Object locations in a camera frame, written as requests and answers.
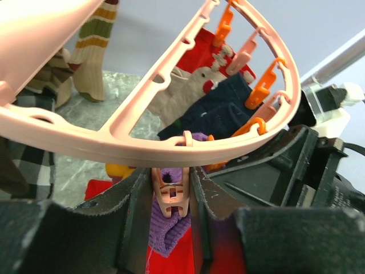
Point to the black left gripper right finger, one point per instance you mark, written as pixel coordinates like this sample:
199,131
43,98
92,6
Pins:
229,237

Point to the orange hanger clip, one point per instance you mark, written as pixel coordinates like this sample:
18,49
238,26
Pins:
224,27
262,89

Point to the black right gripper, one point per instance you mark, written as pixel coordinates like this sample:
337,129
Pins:
290,171

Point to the red folded cloth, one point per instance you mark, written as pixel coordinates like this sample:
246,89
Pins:
171,257

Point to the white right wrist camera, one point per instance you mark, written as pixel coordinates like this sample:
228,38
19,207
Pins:
322,108

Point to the navy patterned sock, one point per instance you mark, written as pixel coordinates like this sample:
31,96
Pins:
221,122
233,89

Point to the black white checkered shirt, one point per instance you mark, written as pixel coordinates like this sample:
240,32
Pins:
36,165

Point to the yellow sock in basket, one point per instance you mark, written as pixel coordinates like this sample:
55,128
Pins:
118,172

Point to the purple sock in basket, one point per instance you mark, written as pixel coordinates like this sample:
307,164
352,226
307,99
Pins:
196,137

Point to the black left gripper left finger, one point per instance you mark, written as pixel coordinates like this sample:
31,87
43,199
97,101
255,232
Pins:
106,234

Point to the silver clothes rack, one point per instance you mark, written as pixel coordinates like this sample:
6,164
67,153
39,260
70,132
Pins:
336,62

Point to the striped beige sock left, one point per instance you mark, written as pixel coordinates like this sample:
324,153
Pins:
87,58

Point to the pink hanger clip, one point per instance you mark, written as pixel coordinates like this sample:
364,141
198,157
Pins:
242,56

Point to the red white santa sock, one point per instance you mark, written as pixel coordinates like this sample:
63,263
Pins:
196,73

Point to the brown striped sock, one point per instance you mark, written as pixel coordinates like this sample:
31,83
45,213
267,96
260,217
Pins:
55,75

